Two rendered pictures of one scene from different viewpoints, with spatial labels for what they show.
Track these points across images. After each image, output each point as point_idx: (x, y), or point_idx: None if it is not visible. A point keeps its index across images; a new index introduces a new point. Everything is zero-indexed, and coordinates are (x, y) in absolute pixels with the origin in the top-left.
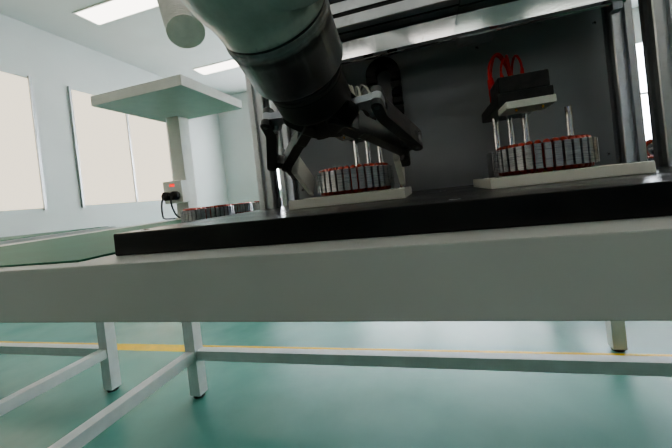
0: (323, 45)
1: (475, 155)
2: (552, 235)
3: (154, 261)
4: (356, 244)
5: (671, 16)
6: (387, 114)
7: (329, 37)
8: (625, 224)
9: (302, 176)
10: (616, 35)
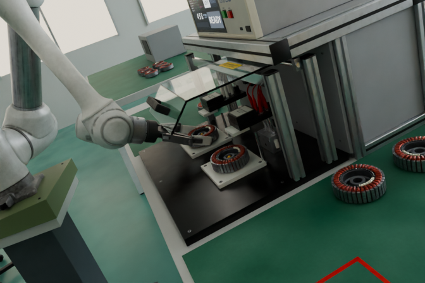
0: (133, 140)
1: (290, 112)
2: (148, 202)
3: (134, 168)
4: (145, 184)
5: (274, 108)
6: (169, 141)
7: (134, 138)
8: (157, 206)
9: (186, 132)
10: (304, 83)
